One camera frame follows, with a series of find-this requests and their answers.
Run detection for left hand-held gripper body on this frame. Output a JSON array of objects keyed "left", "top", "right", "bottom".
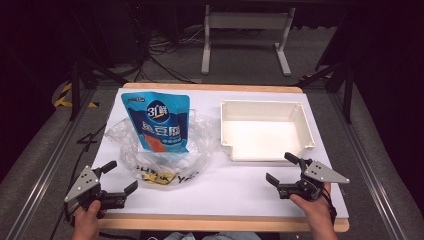
[{"left": 63, "top": 165, "right": 129, "bottom": 212}]

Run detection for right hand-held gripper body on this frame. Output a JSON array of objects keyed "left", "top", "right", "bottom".
[{"left": 277, "top": 159, "right": 351, "bottom": 202}]

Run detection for person's left hand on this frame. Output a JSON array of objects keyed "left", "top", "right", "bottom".
[{"left": 71, "top": 199, "right": 107, "bottom": 240}]

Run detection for person's right hand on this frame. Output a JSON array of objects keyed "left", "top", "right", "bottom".
[{"left": 288, "top": 182, "right": 340, "bottom": 240}]

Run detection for white plastic box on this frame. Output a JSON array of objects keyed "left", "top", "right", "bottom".
[{"left": 219, "top": 98, "right": 317, "bottom": 163}]

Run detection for white table sheet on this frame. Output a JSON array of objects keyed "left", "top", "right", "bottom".
[{"left": 91, "top": 87, "right": 350, "bottom": 220}]

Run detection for blue food pouch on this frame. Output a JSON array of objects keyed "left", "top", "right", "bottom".
[{"left": 120, "top": 91, "right": 191, "bottom": 154}]

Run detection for wooden table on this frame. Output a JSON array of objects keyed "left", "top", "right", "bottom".
[{"left": 97, "top": 82, "right": 351, "bottom": 234}]

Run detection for clear plastic bag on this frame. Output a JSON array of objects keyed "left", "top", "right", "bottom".
[{"left": 104, "top": 109, "right": 222, "bottom": 188}]

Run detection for yellow black hazard tape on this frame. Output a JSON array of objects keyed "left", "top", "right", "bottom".
[{"left": 53, "top": 81, "right": 100, "bottom": 109}]

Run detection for black tripod stand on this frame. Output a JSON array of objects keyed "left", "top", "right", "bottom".
[
  {"left": 67, "top": 54, "right": 130, "bottom": 122},
  {"left": 297, "top": 58, "right": 355, "bottom": 125}
]

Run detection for white metal stand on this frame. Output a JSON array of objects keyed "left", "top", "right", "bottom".
[{"left": 200, "top": 4, "right": 297, "bottom": 77}]

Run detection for aluminium rail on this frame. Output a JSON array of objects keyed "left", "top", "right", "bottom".
[
  {"left": 327, "top": 92, "right": 407, "bottom": 240},
  {"left": 5, "top": 87, "right": 98, "bottom": 240}
]

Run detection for black floor cables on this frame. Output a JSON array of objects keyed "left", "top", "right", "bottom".
[{"left": 131, "top": 26, "right": 205, "bottom": 85}]

